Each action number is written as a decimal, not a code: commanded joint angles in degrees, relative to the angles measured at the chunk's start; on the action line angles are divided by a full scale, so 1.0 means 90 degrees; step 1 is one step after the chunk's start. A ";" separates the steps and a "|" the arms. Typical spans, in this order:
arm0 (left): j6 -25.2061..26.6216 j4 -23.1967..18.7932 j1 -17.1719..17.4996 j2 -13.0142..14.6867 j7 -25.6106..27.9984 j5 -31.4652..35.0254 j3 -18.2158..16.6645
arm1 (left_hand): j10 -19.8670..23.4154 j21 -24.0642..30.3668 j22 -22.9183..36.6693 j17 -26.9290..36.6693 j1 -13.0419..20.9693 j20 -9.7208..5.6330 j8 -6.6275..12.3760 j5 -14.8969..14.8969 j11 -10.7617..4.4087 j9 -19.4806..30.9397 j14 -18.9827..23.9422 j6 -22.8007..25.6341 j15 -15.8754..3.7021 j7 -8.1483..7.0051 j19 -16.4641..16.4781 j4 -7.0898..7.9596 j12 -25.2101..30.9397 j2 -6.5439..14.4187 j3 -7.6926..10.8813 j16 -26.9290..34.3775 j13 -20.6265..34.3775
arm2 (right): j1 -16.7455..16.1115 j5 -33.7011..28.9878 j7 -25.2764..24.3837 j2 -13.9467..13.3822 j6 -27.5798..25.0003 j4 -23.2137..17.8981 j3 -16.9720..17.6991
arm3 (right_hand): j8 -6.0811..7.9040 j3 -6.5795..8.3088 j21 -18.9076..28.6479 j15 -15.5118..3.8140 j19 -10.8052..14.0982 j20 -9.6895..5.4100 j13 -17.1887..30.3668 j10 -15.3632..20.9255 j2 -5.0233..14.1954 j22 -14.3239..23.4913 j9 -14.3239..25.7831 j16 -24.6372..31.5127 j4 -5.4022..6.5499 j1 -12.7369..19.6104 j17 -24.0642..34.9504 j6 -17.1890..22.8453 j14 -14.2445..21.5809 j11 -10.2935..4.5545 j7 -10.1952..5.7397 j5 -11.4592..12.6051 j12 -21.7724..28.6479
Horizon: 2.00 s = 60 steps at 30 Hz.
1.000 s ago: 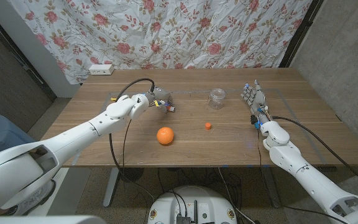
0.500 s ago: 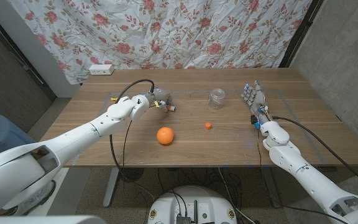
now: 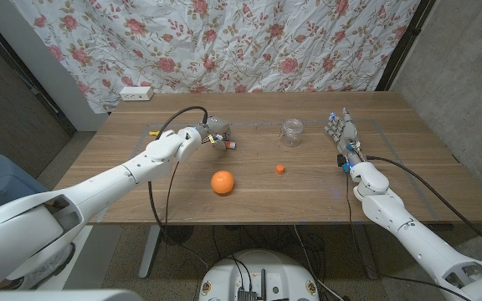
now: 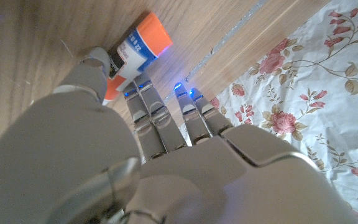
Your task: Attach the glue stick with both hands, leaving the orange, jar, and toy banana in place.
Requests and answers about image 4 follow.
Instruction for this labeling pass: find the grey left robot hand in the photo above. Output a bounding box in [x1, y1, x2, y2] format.
[0, 46, 358, 224]

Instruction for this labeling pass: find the floral backdrop cloth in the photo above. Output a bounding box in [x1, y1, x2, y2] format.
[178, 0, 358, 224]

